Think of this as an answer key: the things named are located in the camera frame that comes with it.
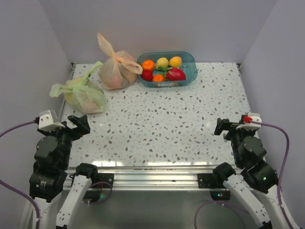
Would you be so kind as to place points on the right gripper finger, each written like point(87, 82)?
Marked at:
point(232, 125)
point(222, 125)

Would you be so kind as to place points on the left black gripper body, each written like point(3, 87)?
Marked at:
point(66, 135)

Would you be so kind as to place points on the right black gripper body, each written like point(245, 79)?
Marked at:
point(235, 135)

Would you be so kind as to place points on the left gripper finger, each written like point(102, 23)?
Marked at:
point(83, 125)
point(77, 121)

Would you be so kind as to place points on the green avocado print plastic bag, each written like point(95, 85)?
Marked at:
point(81, 93)

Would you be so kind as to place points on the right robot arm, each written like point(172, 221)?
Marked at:
point(258, 186)

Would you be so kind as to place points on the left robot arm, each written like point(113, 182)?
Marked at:
point(55, 195)

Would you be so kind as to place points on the orange knotted plastic bag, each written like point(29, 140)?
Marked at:
point(120, 70)

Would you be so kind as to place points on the pink dragon fruit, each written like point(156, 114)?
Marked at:
point(175, 74)

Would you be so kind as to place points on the teal plastic fruit basin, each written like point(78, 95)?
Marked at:
point(188, 67)

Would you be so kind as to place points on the orange tangerine lower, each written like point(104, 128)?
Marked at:
point(158, 78)

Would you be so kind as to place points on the orange tangerine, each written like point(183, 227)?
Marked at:
point(158, 78)
point(148, 65)

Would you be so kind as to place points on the yellow orange mango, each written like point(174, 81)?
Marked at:
point(175, 62)

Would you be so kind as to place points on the red apple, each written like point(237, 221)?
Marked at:
point(147, 75)

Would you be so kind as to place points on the yellow lemon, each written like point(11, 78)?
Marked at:
point(162, 62)

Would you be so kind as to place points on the orange tangerine upper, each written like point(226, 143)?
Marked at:
point(148, 65)

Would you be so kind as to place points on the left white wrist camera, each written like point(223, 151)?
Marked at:
point(48, 121)

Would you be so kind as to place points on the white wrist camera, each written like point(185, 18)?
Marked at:
point(48, 121)
point(250, 121)

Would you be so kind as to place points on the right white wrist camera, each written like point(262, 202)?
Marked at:
point(250, 121)

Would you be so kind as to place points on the aluminium mounting rail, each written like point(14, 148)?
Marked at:
point(156, 178)

